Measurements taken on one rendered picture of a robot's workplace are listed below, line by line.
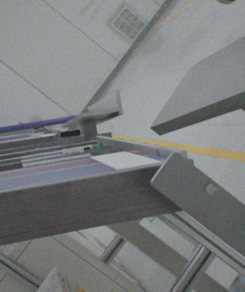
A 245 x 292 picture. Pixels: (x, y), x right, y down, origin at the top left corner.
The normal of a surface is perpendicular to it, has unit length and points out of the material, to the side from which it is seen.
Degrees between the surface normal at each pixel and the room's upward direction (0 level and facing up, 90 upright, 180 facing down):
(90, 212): 90
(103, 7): 90
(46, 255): 90
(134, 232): 90
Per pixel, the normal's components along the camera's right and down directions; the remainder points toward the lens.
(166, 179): 0.21, 0.02
